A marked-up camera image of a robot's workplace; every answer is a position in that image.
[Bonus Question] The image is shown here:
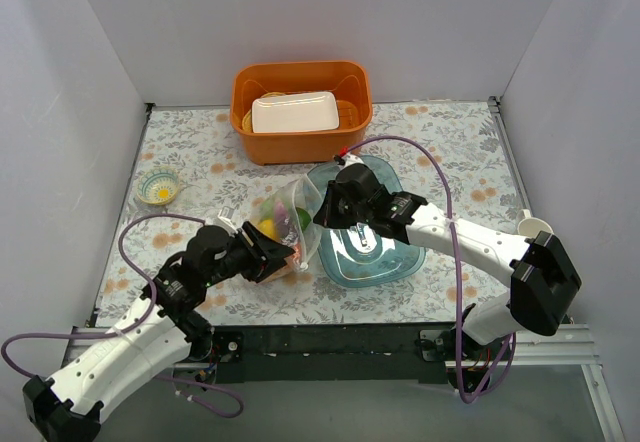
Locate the green lime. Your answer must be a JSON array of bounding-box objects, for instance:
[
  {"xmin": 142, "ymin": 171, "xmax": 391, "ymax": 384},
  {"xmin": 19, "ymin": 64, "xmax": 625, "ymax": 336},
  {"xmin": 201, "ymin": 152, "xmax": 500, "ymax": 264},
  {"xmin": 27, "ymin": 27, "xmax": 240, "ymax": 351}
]
[{"xmin": 295, "ymin": 207, "xmax": 312, "ymax": 231}]

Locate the yellow lemon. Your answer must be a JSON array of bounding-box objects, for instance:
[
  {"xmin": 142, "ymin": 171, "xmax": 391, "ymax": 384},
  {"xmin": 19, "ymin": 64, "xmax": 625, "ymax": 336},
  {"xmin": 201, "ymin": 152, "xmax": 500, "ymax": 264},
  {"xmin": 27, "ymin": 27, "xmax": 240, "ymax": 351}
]
[{"xmin": 257, "ymin": 219, "xmax": 279, "ymax": 241}]

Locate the clear zip top bag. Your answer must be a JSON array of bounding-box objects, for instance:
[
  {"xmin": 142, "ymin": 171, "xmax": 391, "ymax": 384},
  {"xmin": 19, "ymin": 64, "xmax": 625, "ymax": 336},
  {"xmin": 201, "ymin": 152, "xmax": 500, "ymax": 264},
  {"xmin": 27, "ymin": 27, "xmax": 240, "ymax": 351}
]
[{"xmin": 249, "ymin": 175, "xmax": 322, "ymax": 281}]

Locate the purple eggplant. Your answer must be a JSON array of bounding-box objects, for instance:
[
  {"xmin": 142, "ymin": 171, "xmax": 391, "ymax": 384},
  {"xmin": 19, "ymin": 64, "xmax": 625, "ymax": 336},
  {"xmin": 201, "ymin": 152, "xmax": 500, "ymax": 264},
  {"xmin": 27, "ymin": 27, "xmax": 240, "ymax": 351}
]
[{"xmin": 273, "ymin": 200, "xmax": 292, "ymax": 230}]

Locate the orange tangerine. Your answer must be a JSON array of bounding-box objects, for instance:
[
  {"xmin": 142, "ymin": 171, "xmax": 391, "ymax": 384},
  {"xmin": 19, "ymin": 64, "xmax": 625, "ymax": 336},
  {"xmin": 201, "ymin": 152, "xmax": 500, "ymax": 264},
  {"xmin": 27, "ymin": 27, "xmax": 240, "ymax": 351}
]
[{"xmin": 282, "ymin": 243, "xmax": 302, "ymax": 275}]

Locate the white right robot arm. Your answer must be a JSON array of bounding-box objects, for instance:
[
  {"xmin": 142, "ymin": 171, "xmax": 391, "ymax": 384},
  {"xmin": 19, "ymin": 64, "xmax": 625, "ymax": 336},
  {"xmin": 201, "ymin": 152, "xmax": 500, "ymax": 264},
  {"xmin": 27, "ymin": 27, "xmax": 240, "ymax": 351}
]
[{"xmin": 314, "ymin": 163, "xmax": 582, "ymax": 360}]

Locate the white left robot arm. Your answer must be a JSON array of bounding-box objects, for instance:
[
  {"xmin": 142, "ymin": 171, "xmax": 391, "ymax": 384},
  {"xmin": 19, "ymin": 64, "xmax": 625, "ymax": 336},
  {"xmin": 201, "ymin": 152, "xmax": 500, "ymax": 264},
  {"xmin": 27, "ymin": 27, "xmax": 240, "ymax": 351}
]
[{"xmin": 22, "ymin": 222, "xmax": 294, "ymax": 441}]

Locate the clear blue plastic tray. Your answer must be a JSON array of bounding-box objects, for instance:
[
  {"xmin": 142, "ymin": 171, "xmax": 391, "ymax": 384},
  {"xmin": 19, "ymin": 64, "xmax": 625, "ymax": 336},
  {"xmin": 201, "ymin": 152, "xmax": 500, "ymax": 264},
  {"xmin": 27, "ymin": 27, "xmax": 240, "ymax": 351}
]
[{"xmin": 307, "ymin": 155, "xmax": 425, "ymax": 288}]

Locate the small patterned bowl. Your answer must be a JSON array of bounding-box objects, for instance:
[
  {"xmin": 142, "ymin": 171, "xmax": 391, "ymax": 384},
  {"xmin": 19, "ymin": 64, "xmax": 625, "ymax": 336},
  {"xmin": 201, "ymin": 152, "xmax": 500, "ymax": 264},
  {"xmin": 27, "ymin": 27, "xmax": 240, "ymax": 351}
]
[{"xmin": 136, "ymin": 167, "xmax": 181, "ymax": 206}]

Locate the white rectangular dish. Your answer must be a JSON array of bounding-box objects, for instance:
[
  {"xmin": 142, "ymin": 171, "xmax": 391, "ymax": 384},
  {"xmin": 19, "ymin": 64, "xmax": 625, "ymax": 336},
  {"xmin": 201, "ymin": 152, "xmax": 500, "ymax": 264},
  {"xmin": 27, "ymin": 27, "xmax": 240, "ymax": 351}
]
[{"xmin": 248, "ymin": 91, "xmax": 340, "ymax": 134}]

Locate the orange plastic basket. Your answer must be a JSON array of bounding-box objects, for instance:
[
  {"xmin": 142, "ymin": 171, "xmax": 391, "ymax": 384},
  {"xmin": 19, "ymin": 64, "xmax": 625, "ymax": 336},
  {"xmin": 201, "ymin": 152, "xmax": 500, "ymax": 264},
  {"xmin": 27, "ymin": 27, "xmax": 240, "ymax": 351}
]
[{"xmin": 230, "ymin": 60, "xmax": 373, "ymax": 165}]

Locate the yellow plate in basket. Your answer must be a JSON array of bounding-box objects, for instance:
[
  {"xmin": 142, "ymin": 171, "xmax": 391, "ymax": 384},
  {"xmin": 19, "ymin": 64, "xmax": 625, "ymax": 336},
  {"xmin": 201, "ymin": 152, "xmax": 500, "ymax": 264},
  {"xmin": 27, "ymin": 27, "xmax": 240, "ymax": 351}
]
[{"xmin": 241, "ymin": 92, "xmax": 283, "ymax": 133}]

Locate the white plastic cup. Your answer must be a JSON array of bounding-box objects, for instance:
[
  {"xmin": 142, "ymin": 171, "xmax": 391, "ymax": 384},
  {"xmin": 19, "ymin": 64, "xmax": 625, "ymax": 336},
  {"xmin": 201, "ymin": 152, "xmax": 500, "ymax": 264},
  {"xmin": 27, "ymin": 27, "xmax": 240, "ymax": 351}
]
[{"xmin": 516, "ymin": 209, "xmax": 554, "ymax": 238}]

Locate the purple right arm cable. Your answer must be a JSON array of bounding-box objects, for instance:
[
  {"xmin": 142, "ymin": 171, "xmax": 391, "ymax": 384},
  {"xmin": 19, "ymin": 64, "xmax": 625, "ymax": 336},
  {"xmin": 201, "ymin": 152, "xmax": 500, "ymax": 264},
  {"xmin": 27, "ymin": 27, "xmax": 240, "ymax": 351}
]
[{"xmin": 333, "ymin": 134, "xmax": 516, "ymax": 405}]

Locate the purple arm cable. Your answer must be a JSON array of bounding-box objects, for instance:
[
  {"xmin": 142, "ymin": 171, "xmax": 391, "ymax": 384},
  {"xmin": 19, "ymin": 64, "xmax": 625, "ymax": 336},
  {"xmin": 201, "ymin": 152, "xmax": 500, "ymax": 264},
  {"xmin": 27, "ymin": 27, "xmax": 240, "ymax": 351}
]
[
  {"xmin": 0, "ymin": 213, "xmax": 246, "ymax": 419},
  {"xmin": 333, "ymin": 134, "xmax": 516, "ymax": 405}
]

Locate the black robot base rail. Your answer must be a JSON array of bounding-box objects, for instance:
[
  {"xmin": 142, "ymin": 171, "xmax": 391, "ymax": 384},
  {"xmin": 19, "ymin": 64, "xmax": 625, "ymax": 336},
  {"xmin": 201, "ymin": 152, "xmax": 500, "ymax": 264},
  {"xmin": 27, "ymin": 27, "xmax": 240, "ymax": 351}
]
[{"xmin": 169, "ymin": 321, "xmax": 521, "ymax": 388}]

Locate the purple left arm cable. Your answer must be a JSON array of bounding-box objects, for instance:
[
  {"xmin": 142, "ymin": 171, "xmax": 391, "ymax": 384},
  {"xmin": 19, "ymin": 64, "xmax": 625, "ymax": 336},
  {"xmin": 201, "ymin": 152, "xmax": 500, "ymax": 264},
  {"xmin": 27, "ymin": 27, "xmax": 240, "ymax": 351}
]
[{"xmin": 0, "ymin": 213, "xmax": 246, "ymax": 419}]

